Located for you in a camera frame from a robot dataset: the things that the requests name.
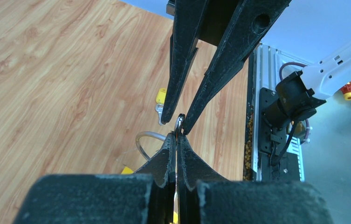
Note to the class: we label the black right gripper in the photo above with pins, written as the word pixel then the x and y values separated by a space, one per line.
pixel 235 27

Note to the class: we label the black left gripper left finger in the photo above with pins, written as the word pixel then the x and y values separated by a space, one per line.
pixel 160 168

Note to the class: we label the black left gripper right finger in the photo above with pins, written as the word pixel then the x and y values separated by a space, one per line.
pixel 191 167

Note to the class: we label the large metal keyring with tags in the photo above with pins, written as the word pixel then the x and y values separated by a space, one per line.
pixel 161 200

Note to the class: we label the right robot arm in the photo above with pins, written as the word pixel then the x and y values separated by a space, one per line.
pixel 302 92

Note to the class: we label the yellow plastic triangle frame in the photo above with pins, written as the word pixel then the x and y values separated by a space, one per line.
pixel 126 171

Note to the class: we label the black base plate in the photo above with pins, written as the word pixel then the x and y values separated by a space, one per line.
pixel 263 160

